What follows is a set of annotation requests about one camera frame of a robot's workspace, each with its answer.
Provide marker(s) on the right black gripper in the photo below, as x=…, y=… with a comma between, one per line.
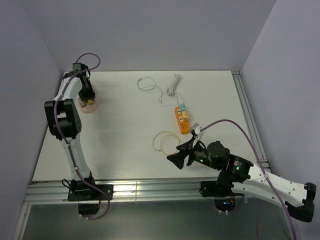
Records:
x=177, y=158

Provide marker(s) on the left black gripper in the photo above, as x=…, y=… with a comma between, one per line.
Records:
x=91, y=95

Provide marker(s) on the pink round power socket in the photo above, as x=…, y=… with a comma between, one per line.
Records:
x=89, y=108

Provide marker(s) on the orange power strip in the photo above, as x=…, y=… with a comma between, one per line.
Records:
x=183, y=123

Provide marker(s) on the teal plug adapter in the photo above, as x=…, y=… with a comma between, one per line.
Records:
x=182, y=107

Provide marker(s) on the pink plug adapter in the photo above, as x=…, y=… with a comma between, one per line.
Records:
x=81, y=103

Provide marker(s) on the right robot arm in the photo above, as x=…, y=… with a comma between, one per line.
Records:
x=242, y=177

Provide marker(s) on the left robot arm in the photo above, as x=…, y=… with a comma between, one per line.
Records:
x=65, y=124

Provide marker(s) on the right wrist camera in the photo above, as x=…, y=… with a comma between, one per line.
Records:
x=196, y=132

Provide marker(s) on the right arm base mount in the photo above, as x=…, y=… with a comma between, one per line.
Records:
x=224, y=198

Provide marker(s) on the aluminium side rail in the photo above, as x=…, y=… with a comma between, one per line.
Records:
x=247, y=112

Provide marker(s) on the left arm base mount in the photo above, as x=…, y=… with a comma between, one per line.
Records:
x=89, y=200

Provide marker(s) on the aluminium front rail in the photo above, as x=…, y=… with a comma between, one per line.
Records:
x=140, y=190

